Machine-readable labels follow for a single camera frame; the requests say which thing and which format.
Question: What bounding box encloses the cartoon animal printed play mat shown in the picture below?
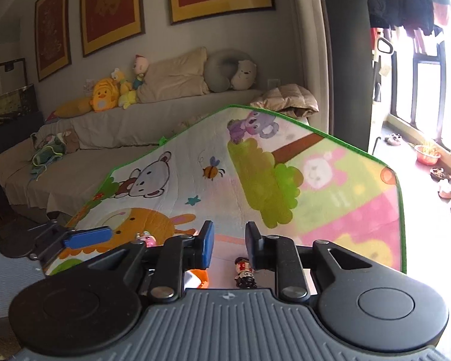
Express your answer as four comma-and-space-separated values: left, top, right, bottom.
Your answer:
43, 104, 407, 298

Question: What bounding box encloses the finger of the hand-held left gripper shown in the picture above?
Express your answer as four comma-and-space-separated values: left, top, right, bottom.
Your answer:
32, 221, 113, 267

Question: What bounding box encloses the beige curtain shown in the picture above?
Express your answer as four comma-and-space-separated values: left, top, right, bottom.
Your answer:
291, 0, 336, 136

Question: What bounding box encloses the dark window frame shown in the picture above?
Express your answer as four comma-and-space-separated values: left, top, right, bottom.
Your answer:
393, 26, 451, 159

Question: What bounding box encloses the orange chick plush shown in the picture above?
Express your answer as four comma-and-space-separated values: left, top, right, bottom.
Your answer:
89, 78, 120, 113

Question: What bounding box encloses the black cabinet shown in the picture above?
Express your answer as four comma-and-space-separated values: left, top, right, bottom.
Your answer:
0, 112, 46, 219

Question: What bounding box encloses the orange plastic toy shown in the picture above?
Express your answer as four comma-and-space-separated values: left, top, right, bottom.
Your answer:
184, 269, 210, 289

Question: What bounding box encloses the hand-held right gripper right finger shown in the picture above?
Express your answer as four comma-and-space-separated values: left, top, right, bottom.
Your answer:
245, 221, 377, 304

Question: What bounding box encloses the small red black toy figure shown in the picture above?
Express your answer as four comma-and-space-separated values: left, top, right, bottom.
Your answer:
234, 256, 257, 289

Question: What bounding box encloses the yellow cushion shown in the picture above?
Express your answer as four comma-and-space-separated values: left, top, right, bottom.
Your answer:
54, 97, 93, 118

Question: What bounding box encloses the red bowl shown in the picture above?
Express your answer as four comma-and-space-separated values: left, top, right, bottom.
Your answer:
414, 145, 441, 165

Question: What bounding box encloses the yellow duck plush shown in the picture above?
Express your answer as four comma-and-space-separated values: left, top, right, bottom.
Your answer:
111, 68, 138, 110

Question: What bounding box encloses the small pink toy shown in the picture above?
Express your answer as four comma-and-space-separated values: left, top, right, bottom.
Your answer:
135, 231, 158, 249

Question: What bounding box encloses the grey neck pillow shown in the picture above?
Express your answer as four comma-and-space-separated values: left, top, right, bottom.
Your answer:
204, 50, 257, 93

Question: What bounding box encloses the green knitted cloth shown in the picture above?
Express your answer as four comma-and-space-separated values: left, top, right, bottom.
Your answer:
30, 131, 66, 175

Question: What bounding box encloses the grey plastic storage box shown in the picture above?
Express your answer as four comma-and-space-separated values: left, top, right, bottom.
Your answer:
0, 229, 48, 320

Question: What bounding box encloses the red framed calligraphy picture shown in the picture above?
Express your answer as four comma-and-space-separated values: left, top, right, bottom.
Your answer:
79, 0, 146, 58

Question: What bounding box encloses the red hat doll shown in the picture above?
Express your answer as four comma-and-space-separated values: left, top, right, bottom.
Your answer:
132, 54, 150, 90

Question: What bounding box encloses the glass fish tank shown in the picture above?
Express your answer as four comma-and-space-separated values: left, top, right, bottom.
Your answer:
0, 84, 38, 130

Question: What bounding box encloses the narrow red framed picture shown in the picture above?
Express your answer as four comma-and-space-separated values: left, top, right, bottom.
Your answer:
35, 0, 73, 82

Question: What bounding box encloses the beige covered sofa bed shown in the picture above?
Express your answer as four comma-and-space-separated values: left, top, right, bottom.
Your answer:
0, 88, 309, 215

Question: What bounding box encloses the white stick vacuum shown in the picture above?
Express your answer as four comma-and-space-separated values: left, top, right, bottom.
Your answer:
372, 30, 395, 103

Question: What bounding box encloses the large beige pillow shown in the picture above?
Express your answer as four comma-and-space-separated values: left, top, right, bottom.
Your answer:
137, 47, 209, 103

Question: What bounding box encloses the quilted beige blanket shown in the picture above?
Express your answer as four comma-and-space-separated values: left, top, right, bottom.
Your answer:
250, 84, 320, 119

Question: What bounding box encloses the white bear plush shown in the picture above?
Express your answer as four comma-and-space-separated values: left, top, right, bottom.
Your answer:
230, 60, 257, 91

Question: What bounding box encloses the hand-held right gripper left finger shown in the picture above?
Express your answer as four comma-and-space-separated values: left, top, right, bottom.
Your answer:
84, 220, 216, 304

